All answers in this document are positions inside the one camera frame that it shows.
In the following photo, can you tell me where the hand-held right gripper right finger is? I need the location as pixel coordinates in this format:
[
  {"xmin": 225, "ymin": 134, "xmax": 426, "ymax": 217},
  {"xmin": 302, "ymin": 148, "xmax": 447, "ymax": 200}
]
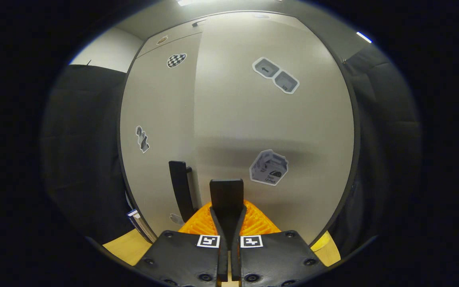
[{"xmin": 231, "ymin": 203, "xmax": 328, "ymax": 287}]

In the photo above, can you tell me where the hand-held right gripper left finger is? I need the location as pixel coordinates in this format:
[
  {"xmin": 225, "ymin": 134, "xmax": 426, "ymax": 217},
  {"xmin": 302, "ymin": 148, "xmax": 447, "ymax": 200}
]
[{"xmin": 134, "ymin": 202, "xmax": 229, "ymax": 287}]

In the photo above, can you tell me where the grey cabinet door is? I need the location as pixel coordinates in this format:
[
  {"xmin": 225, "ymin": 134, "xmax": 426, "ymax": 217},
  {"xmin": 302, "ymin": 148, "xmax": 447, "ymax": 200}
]
[
  {"xmin": 193, "ymin": 12, "xmax": 361, "ymax": 246},
  {"xmin": 119, "ymin": 33, "xmax": 203, "ymax": 240}
]

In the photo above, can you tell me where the grey double-door shoe cabinet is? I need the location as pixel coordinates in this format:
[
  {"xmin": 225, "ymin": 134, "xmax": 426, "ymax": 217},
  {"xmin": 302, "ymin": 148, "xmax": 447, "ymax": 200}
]
[{"xmin": 117, "ymin": 10, "xmax": 361, "ymax": 248}]

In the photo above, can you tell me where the grey and white book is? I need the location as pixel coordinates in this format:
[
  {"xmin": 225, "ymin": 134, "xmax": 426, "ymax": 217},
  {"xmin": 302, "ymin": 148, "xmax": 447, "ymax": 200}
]
[{"xmin": 127, "ymin": 209, "xmax": 157, "ymax": 244}]

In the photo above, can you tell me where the black backdrop cloth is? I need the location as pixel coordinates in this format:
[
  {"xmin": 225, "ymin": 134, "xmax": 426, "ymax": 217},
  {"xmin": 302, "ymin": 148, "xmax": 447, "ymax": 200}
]
[{"xmin": 40, "ymin": 44, "xmax": 423, "ymax": 258}]

